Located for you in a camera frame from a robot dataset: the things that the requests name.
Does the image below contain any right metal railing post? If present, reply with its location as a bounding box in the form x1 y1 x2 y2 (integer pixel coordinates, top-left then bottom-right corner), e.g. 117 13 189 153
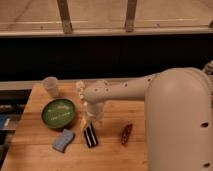
124 0 137 32

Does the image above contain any blue sponge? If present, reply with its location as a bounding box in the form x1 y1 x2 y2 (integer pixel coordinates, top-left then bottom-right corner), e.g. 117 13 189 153
52 129 75 153

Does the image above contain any white tube bottle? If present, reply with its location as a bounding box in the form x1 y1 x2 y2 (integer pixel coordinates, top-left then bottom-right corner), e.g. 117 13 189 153
76 81 87 106

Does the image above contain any left metal railing post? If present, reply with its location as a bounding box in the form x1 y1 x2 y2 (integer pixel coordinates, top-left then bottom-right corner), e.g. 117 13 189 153
57 0 73 34

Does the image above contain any metal railing post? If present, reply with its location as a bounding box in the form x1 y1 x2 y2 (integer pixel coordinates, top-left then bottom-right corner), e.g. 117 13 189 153
57 0 73 34
124 0 137 32

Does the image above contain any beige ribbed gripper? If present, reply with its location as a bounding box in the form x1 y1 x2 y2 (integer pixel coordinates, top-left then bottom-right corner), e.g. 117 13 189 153
80 102 105 130

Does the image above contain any green bowl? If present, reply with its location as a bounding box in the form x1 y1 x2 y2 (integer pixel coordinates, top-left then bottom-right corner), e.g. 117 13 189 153
41 99 76 129

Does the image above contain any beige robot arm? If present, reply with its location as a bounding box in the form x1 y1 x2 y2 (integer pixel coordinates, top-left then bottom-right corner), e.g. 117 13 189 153
83 67 213 171

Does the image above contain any clear plastic cup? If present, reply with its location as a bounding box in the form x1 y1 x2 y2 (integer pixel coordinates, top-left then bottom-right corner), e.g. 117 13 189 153
42 77 59 98

